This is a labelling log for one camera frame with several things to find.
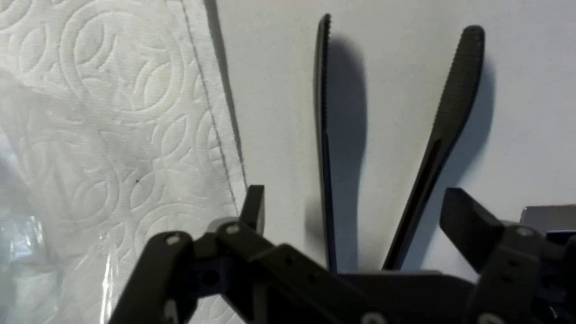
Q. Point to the steel framed counter trash chute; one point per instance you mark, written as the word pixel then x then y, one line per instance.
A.
pixel 552 216

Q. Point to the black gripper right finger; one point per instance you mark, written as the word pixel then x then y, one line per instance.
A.
pixel 516 275

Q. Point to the black plastic tongs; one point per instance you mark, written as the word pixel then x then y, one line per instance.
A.
pixel 447 126

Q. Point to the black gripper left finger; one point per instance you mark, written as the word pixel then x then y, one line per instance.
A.
pixel 264 280

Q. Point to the clear plastic bag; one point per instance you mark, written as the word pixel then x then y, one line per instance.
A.
pixel 37 239

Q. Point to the white embossed paper towel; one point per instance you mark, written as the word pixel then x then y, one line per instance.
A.
pixel 120 118

